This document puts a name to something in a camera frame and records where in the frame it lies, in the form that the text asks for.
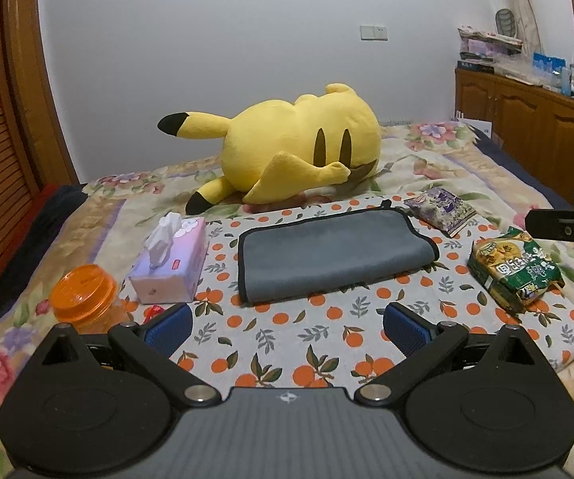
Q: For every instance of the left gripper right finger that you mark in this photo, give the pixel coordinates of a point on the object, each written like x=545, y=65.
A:
x=426, y=347

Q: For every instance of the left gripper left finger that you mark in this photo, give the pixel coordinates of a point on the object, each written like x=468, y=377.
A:
x=146, y=350

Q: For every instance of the purple grey microfiber towel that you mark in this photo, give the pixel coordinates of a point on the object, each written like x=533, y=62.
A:
x=330, y=252

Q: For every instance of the red candy wrapper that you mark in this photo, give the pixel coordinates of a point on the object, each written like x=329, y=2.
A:
x=150, y=312

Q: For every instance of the wooden cabinet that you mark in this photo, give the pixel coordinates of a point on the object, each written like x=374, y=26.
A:
x=535, y=126

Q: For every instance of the orange plastic jar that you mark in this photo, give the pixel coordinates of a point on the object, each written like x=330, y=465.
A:
x=87, y=298

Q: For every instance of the green yellow snack bag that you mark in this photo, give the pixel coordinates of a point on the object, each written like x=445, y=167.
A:
x=514, y=269

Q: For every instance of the orange-print white cloth mat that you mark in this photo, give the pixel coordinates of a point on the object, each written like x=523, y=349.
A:
x=336, y=338

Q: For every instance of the pink tissue box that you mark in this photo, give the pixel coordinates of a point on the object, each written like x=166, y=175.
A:
x=168, y=268

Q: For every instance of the bottles on cabinet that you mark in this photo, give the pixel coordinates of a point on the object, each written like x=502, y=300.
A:
x=554, y=74

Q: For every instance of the purple white snack packet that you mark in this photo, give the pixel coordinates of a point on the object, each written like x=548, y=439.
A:
x=441, y=209

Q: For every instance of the floral bed blanket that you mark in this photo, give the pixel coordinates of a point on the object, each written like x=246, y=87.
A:
x=117, y=212

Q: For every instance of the stack of books and papers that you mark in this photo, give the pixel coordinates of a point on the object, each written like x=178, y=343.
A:
x=480, y=47

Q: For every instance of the yellow Pikachu plush toy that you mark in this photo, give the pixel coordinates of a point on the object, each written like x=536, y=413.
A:
x=275, y=150

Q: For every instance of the wooden louvred wardrobe door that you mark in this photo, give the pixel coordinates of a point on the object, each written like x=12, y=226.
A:
x=34, y=159

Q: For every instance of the white wall switch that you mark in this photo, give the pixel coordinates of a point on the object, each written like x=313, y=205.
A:
x=373, y=33

